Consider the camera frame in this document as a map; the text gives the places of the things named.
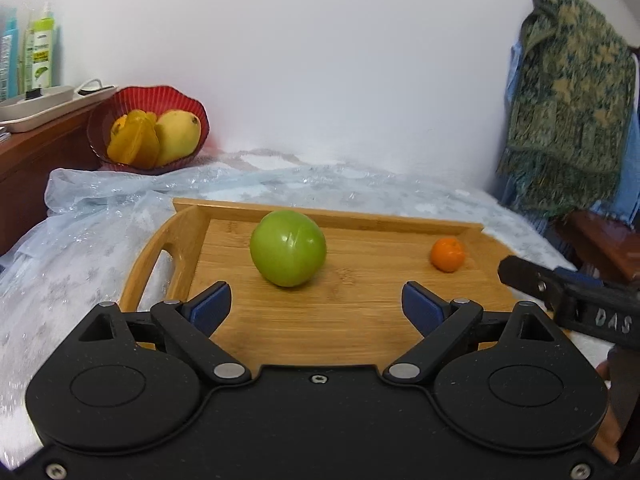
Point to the pale clear bottle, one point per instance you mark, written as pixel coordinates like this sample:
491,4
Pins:
23,55

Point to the green patterned shawl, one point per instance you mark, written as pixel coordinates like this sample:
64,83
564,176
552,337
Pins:
565,110

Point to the yellow mango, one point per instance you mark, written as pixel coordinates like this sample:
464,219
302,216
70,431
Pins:
177,135

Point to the white plastic tray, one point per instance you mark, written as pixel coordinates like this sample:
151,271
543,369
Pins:
30,110

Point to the red ribbed bowl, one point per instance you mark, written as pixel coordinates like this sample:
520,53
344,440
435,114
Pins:
150,97

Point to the wooden serving tray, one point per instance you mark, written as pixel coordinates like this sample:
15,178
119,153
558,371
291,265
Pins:
350,310

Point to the small orange mandarin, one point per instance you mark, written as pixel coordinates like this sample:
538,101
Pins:
447,255

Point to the green round fruit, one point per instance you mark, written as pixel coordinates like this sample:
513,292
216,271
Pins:
287,250

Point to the person's right hand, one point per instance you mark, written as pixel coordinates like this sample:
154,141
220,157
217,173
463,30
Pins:
611,435

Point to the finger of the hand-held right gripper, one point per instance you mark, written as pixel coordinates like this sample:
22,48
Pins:
525,275

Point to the brown wooden cabinet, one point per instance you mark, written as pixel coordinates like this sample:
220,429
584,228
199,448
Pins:
30,175

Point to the teal spray bottle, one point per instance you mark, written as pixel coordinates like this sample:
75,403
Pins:
7,55

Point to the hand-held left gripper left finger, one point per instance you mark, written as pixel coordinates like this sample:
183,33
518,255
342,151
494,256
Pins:
210,310

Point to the dark wooden chair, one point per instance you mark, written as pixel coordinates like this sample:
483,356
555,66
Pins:
605,245

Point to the small yellow fruit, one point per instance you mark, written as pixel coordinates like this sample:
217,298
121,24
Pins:
118,126

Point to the yellow starfruit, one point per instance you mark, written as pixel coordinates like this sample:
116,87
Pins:
135,145

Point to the green spray bottle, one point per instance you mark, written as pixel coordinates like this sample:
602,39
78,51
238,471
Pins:
41,55

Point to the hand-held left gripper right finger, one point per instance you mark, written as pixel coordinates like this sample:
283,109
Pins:
422,310

